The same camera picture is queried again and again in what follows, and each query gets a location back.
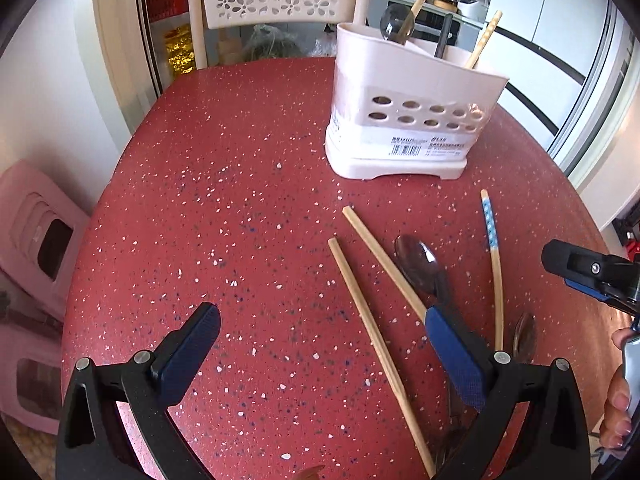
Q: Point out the black plastic utensil handle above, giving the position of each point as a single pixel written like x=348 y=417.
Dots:
x=444 y=35

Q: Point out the short wooden chopstick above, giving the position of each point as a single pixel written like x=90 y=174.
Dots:
x=376 y=249

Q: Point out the long wooden chopstick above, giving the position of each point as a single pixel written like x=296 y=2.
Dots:
x=387 y=363

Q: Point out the small dark spoon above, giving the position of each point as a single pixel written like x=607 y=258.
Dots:
x=524 y=339

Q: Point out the pink plastic stool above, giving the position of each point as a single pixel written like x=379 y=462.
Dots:
x=41 y=232

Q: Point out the plain wooden chopstick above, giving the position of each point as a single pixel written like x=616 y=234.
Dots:
x=417 y=5

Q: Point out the person's right hand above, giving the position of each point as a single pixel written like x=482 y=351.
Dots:
x=616 y=423

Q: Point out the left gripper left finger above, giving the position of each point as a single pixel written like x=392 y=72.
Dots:
x=92 y=440

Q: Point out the pink utensil holder caddy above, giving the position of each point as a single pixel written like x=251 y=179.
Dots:
x=396 y=109

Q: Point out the dark translucent spoon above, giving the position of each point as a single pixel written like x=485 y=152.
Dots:
x=397 y=23

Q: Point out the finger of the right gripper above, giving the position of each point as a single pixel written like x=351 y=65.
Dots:
x=599 y=292
x=582 y=265

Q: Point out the black built-in oven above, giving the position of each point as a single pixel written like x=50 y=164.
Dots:
x=429 y=26

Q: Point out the blue patterned wooden chopstick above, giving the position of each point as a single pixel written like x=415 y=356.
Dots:
x=493 y=244

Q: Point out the yellow patterned wooden chopstick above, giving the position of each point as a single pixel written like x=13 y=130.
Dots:
x=483 y=40

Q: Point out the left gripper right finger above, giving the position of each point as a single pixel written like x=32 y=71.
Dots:
x=552 y=442

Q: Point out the white refrigerator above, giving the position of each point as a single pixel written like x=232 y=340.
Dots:
x=566 y=61

